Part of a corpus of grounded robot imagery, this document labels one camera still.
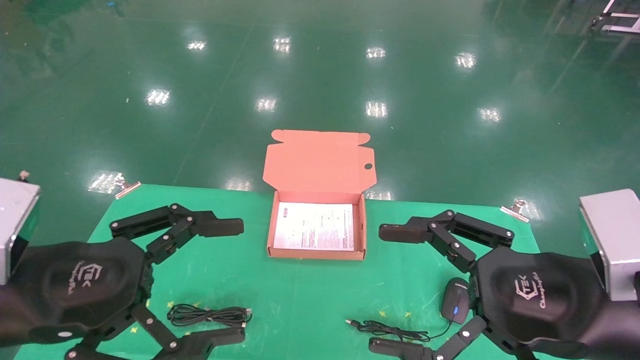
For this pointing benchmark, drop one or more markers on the metal binder clip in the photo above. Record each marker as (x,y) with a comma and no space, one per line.
(127,190)
(514,212)

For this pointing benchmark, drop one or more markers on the open orange cardboard box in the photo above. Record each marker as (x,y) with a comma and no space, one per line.
(315,165)

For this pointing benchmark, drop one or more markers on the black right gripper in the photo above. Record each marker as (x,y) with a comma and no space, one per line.
(540,295)

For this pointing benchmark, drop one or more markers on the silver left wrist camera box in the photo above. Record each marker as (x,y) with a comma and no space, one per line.
(15,225)

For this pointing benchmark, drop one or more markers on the white printed paper sheet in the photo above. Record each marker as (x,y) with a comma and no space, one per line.
(315,225)

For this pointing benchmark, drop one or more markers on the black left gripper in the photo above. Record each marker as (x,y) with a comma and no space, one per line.
(75,280)

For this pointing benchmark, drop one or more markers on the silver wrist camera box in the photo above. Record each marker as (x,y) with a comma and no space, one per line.
(15,225)
(615,240)

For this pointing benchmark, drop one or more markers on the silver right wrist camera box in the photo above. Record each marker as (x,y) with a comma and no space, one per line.
(615,240)

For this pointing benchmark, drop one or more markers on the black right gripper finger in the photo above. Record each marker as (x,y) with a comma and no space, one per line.
(400,347)

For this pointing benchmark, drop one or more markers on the green table cloth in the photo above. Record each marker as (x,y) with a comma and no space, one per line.
(300,300)

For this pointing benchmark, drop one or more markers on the grey metal frame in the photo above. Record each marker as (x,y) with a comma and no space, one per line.
(620,28)

